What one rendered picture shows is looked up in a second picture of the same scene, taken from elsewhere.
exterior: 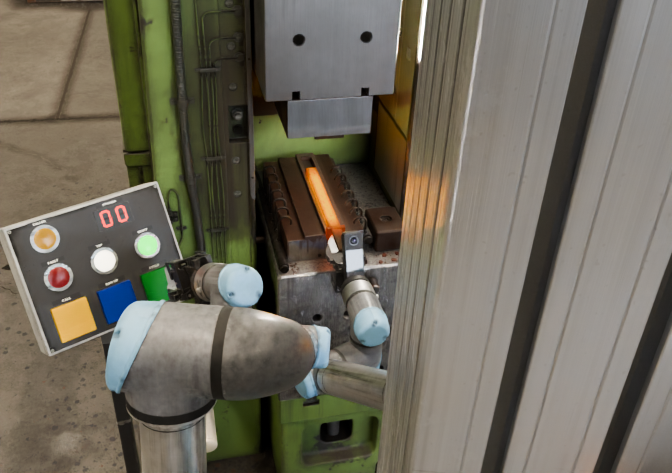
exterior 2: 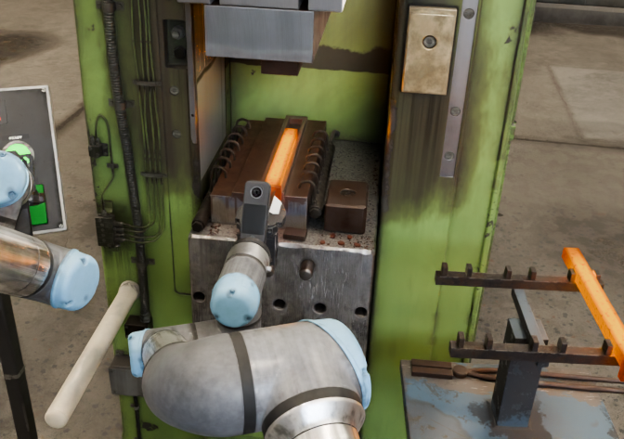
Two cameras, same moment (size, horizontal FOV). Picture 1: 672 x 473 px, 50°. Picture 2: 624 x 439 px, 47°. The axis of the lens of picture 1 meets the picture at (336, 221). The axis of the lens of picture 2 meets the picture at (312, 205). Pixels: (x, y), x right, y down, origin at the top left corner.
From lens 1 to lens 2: 72 cm
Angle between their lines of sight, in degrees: 18
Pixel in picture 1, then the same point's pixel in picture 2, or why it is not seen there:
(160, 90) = not seen: outside the picture
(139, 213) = (16, 117)
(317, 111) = (241, 23)
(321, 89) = not seen: outside the picture
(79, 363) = (76, 329)
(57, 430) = not seen: hidden behind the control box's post
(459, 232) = not seen: outside the picture
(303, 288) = (220, 256)
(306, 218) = (249, 175)
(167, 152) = (95, 68)
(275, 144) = (270, 103)
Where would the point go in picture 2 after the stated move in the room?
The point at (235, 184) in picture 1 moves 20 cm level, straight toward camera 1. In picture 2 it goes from (174, 121) to (136, 159)
